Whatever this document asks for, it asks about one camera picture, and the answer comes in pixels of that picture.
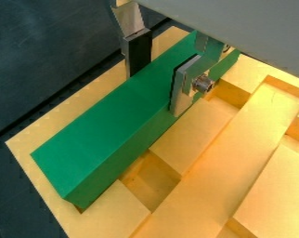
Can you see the green rectangular block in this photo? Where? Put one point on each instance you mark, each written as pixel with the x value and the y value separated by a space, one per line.
pixel 88 154

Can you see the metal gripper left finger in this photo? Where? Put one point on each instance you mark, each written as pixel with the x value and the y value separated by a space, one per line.
pixel 135 35

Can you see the yellow slotted board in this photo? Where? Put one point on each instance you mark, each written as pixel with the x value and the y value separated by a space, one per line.
pixel 218 178

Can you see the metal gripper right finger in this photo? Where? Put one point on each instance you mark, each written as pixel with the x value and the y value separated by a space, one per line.
pixel 191 76

